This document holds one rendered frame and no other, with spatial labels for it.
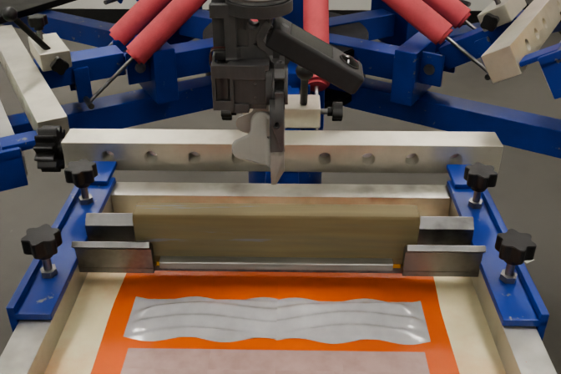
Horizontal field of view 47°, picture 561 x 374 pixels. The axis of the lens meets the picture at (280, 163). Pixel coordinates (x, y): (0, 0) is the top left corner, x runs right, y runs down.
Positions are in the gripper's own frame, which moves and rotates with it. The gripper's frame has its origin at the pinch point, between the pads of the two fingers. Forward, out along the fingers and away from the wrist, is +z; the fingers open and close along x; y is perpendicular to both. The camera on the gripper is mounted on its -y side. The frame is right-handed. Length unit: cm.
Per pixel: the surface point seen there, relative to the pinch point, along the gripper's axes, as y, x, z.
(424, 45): -29, -64, 8
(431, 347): -17.5, 12.8, 17.0
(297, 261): -2.1, 2.4, 12.9
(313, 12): -5, -54, -2
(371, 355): -10.5, 14.1, 17.0
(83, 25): 60, -114, 19
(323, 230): -5.3, 1.5, 8.8
